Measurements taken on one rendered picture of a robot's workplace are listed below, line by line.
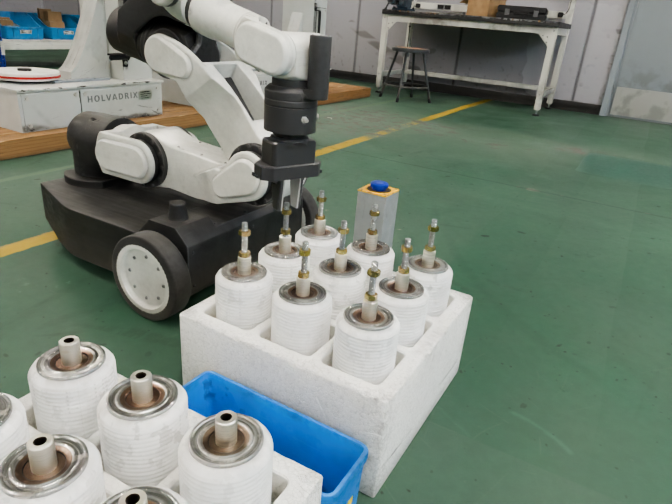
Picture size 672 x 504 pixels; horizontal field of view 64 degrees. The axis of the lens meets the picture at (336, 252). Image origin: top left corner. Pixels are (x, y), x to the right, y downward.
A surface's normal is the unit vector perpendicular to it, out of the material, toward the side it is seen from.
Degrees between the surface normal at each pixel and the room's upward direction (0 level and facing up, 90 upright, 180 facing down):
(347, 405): 90
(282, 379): 90
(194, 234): 46
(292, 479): 0
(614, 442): 0
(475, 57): 90
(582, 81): 90
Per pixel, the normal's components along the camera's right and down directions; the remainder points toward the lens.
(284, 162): 0.59, 0.37
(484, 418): 0.07, -0.91
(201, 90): -0.28, 0.67
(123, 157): -0.50, 0.31
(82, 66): 0.87, 0.26
